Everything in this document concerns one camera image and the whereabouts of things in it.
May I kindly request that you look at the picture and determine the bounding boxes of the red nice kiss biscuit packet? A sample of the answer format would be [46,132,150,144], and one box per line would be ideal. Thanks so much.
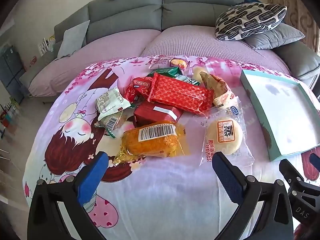
[124,76,153,103]

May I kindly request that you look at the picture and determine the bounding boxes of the grey cushion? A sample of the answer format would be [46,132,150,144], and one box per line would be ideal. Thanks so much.
[243,23,305,50]

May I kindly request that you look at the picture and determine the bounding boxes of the pink cartoon girl blanket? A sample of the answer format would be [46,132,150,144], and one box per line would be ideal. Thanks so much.
[23,55,319,239]

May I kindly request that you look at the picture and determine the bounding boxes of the dark blue cabinet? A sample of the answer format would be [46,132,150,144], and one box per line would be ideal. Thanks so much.
[1,46,25,103]

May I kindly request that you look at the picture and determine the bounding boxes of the pale green white snack packet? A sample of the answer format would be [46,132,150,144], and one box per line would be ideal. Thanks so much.
[96,87,131,121]

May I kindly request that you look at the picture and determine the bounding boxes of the yellow cake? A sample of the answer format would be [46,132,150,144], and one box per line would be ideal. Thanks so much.
[113,120,190,165]

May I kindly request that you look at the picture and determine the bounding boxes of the long red gold-pattern snack pack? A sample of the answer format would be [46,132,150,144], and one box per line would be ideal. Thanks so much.
[148,73,213,114]

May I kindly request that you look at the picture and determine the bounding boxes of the dark green snack packet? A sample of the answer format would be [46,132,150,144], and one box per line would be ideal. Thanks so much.
[148,67,182,78]

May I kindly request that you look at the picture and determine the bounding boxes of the purple swiss roll packet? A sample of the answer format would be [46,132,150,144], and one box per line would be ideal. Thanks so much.
[169,58,190,71]

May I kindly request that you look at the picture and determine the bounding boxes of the round bun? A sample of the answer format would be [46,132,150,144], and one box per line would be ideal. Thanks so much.
[193,97,254,167]

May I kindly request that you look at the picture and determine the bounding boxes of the white picture frames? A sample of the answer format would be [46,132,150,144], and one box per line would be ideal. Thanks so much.
[38,35,55,56]

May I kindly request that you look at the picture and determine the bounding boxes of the teal shallow box tray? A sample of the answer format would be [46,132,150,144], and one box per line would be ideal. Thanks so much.
[240,69,319,161]

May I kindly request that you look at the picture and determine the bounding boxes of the dark red snack packet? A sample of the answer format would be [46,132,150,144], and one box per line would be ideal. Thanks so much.
[133,101,183,127]

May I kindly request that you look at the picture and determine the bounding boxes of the orange cream bread packet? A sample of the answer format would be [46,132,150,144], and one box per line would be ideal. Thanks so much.
[200,72,235,107]

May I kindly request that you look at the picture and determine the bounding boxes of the colourful toys on floor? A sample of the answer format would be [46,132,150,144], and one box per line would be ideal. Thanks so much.
[1,97,20,139]

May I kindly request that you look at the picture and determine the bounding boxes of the grey sectional sofa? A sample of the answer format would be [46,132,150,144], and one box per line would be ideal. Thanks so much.
[19,0,320,98]

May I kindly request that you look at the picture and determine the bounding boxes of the light grey small pillow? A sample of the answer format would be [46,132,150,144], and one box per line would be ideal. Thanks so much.
[57,20,90,59]

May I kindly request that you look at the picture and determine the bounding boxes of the pink checkered sofa cover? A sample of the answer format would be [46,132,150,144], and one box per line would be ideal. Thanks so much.
[20,25,290,97]

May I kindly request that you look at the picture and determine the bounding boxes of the white green Korean snack packet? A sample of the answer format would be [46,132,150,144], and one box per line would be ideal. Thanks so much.
[174,74,200,86]

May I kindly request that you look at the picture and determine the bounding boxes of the black and white patterned pillow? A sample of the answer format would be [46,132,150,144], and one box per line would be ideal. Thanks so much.
[215,2,287,41]

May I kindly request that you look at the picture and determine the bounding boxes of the brown patterned curtain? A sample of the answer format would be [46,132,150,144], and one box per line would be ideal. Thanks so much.
[268,0,319,55]

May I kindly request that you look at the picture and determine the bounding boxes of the clear green-edged barcode snack packet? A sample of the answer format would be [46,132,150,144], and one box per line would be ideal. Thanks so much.
[94,111,133,139]

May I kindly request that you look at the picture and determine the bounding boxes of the yellow pudding jelly cup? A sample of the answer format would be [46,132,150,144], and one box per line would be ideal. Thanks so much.
[192,66,208,83]

